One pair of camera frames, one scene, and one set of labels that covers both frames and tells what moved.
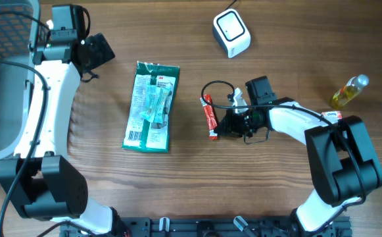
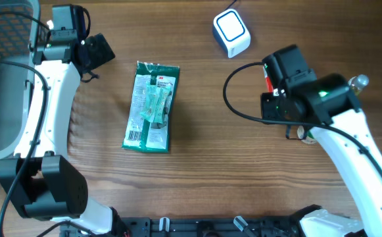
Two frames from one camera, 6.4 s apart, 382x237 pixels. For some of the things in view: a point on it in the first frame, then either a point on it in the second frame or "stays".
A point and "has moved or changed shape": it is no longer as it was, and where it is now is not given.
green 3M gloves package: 154,95 stays
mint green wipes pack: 156,100 stays
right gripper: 231,128 -> 267,100
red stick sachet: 210,115 has moved or changed shape
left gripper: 99,52 stays
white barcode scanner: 231,32 stays
